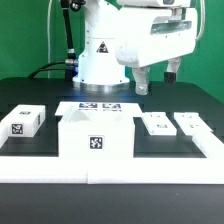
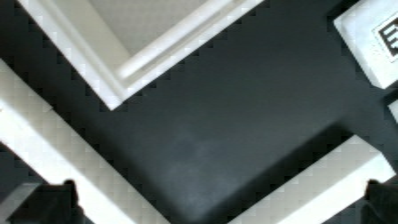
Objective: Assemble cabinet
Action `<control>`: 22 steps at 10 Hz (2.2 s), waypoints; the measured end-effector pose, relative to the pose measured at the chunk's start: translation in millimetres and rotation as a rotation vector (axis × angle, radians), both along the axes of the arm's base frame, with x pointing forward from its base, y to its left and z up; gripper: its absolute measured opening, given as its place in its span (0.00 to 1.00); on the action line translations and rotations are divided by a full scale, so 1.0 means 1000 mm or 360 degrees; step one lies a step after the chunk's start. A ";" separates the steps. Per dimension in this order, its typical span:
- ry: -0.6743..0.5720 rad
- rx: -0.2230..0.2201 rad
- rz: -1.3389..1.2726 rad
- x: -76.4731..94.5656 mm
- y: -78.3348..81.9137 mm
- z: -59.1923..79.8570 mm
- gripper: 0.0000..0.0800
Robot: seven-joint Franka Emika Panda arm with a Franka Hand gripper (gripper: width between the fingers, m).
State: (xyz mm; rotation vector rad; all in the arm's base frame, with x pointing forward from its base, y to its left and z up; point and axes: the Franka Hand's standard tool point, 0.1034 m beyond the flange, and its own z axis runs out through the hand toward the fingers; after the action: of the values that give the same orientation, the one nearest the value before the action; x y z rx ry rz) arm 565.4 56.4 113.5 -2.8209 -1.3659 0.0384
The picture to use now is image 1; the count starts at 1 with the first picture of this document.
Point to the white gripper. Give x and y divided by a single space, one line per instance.
146 36

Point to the white door panel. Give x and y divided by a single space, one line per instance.
190 122
158 124

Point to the white cabinet body box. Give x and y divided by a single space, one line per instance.
86 134

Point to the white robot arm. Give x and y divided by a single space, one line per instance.
99 70

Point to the white cabinet top block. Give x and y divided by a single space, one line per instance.
24 120

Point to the white marker base sheet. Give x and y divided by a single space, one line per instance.
132 109

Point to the white U-shaped fence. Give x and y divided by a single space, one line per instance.
206 170

